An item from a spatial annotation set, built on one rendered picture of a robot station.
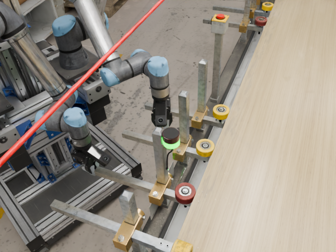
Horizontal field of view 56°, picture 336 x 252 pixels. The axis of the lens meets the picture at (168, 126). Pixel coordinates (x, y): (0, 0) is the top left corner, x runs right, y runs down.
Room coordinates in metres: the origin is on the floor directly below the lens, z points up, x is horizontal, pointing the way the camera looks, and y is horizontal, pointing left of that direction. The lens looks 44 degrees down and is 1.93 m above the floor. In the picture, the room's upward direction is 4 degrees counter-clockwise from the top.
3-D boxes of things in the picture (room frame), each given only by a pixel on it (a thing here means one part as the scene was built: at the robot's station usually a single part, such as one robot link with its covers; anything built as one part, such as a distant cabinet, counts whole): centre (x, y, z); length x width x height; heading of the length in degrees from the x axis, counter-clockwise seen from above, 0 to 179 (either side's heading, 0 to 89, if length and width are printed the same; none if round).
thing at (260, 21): (2.06, -0.69, 0.85); 0.08 x 0.08 x 0.11
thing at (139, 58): (1.09, 0.09, 1.23); 0.11 x 0.11 x 0.08; 33
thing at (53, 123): (0.93, 0.44, 1.12); 0.11 x 0.11 x 0.08; 77
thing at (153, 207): (0.82, 0.04, 0.75); 0.26 x 0.01 x 0.10; 155
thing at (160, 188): (0.76, 0.04, 0.85); 0.13 x 0.06 x 0.05; 155
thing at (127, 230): (0.54, 0.15, 0.95); 0.13 x 0.06 x 0.05; 155
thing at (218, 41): (1.47, -0.29, 0.93); 0.05 x 0.04 x 0.45; 155
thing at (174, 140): (0.77, -0.01, 1.15); 0.06 x 0.06 x 0.02
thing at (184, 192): (0.70, -0.05, 0.85); 0.08 x 0.08 x 0.11
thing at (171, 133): (0.77, -0.01, 1.05); 0.06 x 0.06 x 0.22; 65
